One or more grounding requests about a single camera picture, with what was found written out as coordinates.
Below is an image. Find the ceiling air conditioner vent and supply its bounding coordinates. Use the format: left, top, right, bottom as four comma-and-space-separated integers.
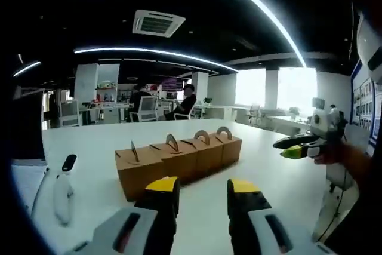
132, 9, 186, 38

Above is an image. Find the blue white wall display board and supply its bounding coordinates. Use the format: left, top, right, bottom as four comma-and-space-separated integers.
350, 59, 382, 148

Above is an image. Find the purple wall screen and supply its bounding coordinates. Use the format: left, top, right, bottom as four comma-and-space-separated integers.
161, 78, 183, 91

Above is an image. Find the person's right hand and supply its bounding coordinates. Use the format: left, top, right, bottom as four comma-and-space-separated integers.
314, 142, 349, 166

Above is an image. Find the silver laptop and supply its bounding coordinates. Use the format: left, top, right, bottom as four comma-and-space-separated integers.
10, 87, 51, 219

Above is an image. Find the white mesh office chair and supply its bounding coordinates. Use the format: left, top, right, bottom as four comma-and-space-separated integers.
59, 99, 81, 127
130, 96, 159, 123

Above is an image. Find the brown paper box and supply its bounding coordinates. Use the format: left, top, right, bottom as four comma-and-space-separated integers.
208, 125, 242, 168
149, 133, 198, 184
180, 129, 224, 175
115, 140, 165, 202

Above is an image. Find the white display shelf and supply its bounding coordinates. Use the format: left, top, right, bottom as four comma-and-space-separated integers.
95, 80, 119, 103

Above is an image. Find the white chest-worn device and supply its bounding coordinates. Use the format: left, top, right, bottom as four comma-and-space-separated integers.
356, 11, 382, 84

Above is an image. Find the black cable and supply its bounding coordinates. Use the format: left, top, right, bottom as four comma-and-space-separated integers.
310, 170, 349, 242

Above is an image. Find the person's dark shirt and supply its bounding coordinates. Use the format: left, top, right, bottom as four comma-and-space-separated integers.
324, 153, 382, 255

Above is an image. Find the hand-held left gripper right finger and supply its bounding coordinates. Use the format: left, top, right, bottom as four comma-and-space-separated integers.
226, 179, 332, 255

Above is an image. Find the small black device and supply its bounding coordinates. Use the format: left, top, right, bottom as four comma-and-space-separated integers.
61, 153, 78, 173

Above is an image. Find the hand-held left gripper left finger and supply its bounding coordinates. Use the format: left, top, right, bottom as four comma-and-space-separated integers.
64, 176, 181, 255

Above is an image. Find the ceiling light strip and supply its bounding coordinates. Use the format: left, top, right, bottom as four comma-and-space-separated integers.
73, 47, 239, 73
202, 0, 309, 68
12, 60, 42, 77

